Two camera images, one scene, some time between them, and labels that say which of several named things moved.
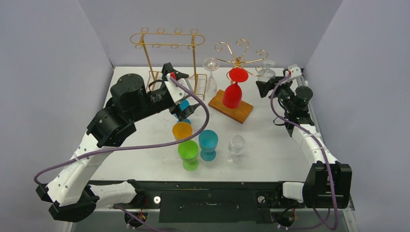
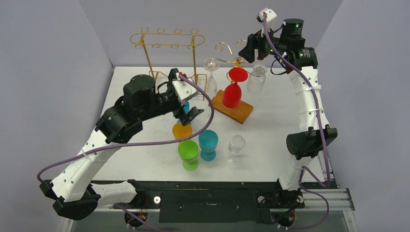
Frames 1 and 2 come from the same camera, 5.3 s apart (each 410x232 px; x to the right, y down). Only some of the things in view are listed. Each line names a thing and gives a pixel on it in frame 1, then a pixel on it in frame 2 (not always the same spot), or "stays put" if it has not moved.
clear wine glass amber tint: (211, 64) stays put
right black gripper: (275, 90) → (251, 46)
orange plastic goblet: (181, 130) stays put
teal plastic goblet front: (208, 140) stays put
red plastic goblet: (232, 94) stays put
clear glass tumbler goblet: (266, 75) → (256, 79)
